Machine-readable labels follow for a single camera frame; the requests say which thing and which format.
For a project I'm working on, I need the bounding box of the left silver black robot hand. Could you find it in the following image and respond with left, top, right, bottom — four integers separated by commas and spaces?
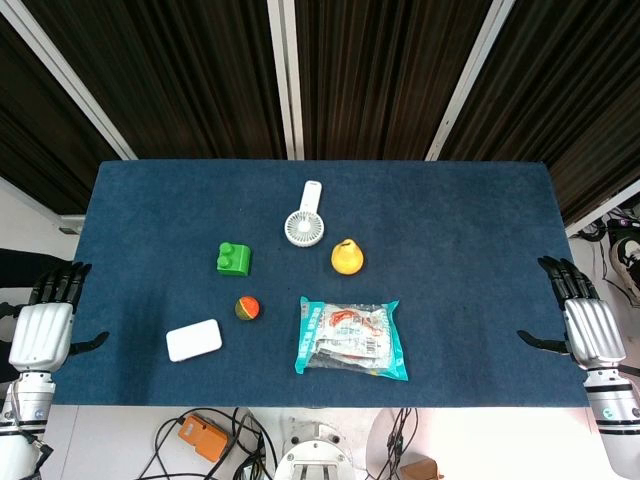
8, 261, 110, 373

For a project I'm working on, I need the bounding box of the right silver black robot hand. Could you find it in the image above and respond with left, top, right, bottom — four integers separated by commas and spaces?
516, 255, 628, 372

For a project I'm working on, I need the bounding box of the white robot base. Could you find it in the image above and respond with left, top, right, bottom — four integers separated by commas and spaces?
273, 418, 357, 480

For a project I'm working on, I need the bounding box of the black white sneaker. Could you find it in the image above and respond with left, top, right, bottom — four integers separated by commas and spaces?
610, 235, 640, 286

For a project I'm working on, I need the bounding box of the white rectangular box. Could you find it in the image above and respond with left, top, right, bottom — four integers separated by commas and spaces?
165, 318, 223, 363

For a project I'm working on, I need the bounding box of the orange device on floor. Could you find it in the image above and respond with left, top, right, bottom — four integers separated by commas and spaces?
178, 414, 230, 463

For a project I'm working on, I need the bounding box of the green toy building block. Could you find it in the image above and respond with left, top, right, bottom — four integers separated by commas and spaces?
216, 241, 253, 277

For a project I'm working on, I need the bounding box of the orange green small ball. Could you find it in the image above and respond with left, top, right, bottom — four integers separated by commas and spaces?
234, 295, 262, 322

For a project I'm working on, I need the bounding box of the brown box on floor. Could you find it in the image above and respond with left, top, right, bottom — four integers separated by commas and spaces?
399, 459, 445, 480

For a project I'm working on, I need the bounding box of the teal snack packet bag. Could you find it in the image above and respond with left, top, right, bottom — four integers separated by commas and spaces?
293, 296, 410, 382

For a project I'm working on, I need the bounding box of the yellow pear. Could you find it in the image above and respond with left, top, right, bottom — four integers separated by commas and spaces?
330, 238, 365, 276

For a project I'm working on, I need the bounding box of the blue table cloth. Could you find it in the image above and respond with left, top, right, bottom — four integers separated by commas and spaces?
50, 159, 591, 409

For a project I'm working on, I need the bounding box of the white handheld fan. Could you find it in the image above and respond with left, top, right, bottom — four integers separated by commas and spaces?
284, 180, 324, 247

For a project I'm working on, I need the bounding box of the black floor cable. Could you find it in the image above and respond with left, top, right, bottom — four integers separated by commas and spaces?
374, 407, 419, 480
135, 407, 274, 480

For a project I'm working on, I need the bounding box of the white curtain frame post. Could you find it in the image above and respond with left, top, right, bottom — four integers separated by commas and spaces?
266, 0, 305, 161
424, 0, 516, 162
0, 0, 139, 161

